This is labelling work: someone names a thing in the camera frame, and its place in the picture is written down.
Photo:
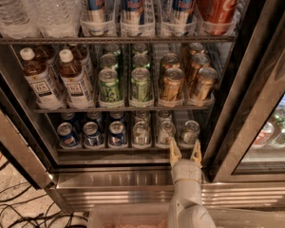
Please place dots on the gold can middle left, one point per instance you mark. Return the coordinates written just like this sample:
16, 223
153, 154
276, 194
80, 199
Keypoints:
169, 60

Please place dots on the silver can front middle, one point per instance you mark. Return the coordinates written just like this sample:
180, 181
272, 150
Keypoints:
167, 130

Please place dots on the blue pepsi can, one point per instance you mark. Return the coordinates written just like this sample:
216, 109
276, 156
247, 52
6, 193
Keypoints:
68, 137
92, 135
117, 134

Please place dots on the silver green 7up can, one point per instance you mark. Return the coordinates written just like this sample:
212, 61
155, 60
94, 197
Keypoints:
189, 133

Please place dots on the green can middle left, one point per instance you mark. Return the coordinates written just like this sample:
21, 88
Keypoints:
109, 61

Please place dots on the gold can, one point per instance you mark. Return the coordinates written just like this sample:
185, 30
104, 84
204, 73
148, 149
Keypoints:
196, 62
172, 83
204, 83
169, 60

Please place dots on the blue Pepsi can middle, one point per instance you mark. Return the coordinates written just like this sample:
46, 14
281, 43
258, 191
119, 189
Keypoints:
92, 135

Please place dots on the silver can front left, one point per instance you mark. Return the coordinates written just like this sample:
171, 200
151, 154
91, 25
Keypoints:
141, 134

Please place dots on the clear water bottle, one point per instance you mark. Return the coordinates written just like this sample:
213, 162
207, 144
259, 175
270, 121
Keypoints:
57, 18
15, 21

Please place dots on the brown tea bottle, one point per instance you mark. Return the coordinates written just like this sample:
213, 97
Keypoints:
42, 80
77, 84

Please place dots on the gold can middle right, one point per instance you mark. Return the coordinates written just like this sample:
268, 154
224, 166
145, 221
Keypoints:
196, 62

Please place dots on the middle wire shelf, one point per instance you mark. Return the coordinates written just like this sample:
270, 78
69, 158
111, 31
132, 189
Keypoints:
124, 108

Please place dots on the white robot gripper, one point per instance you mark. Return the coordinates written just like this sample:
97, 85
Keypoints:
186, 170

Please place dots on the blue Red Bull can middle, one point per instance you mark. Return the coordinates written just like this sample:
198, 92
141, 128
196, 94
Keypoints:
133, 16

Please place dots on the steel fridge door left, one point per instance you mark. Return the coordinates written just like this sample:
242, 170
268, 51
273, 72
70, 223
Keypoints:
15, 149

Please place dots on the wire shelf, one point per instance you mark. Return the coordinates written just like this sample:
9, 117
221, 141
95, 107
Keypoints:
117, 40
124, 108

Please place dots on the brown tea bottle right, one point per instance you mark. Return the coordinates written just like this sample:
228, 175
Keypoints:
77, 84

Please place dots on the clear plastic bin right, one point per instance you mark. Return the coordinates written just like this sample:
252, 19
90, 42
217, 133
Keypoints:
238, 218

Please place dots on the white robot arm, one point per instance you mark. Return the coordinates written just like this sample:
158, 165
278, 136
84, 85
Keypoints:
185, 208

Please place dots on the green can front left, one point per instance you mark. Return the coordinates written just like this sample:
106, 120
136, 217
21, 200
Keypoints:
109, 86

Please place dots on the blue red bull can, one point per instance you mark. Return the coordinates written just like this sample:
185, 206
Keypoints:
99, 13
133, 16
180, 16

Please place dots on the clear plastic bin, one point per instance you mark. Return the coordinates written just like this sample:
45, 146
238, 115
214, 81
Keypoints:
238, 218
139, 215

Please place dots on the clear plastic bin left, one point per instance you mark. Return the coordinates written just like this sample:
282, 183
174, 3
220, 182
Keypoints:
139, 215

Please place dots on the gold can front left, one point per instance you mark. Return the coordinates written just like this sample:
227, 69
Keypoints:
172, 83

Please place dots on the red Coca-Cola can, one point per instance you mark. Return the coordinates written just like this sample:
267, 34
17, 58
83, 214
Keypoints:
217, 15

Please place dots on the blue Pepsi can right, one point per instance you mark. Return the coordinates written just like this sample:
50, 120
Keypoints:
117, 134

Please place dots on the green can middle right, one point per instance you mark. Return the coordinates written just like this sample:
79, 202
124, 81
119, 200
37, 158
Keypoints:
141, 61

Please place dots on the brown tea bottle left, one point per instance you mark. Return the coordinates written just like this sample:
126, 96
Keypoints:
42, 80

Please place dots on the clear water bottle right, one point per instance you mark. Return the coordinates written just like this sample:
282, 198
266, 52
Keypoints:
57, 18

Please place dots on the blue Red Bull can left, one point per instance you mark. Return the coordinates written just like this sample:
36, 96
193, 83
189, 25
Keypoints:
99, 13

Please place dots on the clear water bottle left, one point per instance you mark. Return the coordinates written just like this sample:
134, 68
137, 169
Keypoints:
15, 21

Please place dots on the blue Pepsi can left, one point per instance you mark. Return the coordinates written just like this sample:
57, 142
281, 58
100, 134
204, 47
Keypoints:
68, 137

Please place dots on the glass fridge door right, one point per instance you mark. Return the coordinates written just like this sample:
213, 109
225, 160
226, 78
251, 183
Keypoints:
238, 159

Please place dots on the top wire shelf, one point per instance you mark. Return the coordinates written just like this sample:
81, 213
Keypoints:
117, 40

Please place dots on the green can front right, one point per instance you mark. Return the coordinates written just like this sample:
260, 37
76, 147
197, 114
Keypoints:
140, 85

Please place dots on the blue Red Bull can right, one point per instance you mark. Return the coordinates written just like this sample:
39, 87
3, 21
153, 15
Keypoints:
180, 16

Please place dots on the gold can front right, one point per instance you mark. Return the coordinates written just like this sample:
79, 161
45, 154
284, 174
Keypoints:
204, 83

